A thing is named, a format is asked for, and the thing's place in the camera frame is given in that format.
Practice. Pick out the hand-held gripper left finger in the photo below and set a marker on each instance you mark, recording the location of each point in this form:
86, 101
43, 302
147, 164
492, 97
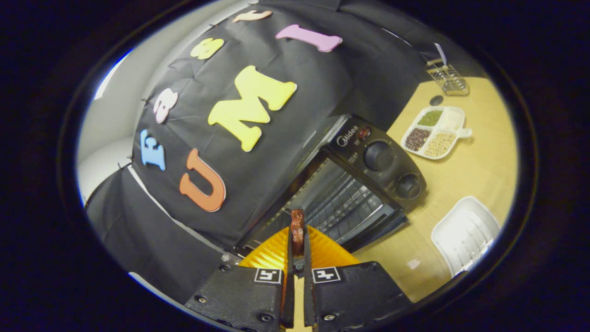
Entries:
288, 304

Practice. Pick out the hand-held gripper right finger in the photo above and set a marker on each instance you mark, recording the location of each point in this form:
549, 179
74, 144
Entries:
309, 304

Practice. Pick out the brown meat steak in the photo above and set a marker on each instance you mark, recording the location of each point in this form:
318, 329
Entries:
297, 228

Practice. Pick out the black toaster oven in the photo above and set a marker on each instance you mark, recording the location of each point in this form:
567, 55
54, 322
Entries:
359, 143

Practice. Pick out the white rectangular tray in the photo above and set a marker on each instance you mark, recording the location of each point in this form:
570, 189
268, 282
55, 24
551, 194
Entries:
465, 235

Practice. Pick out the white divided dish with beans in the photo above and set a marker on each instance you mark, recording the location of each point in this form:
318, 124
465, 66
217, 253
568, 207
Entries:
449, 121

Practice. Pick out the small dark round disc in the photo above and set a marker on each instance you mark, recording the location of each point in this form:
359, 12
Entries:
436, 100

